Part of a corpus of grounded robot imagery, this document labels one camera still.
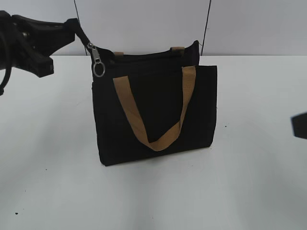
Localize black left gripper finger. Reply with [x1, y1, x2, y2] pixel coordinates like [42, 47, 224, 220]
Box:
[15, 39, 53, 78]
[12, 15, 75, 50]

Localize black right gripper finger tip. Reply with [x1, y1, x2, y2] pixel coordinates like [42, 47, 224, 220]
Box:
[291, 112, 307, 139]

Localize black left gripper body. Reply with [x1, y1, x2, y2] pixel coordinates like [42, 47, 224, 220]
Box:
[0, 10, 27, 69]

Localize silver zipper pull with ring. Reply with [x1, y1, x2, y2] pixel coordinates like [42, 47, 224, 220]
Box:
[87, 42, 106, 78]

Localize black tote bag tan handles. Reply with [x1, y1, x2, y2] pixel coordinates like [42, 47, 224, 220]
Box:
[64, 19, 217, 166]

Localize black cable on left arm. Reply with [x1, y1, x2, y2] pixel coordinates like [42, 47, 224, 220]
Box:
[0, 28, 22, 96]

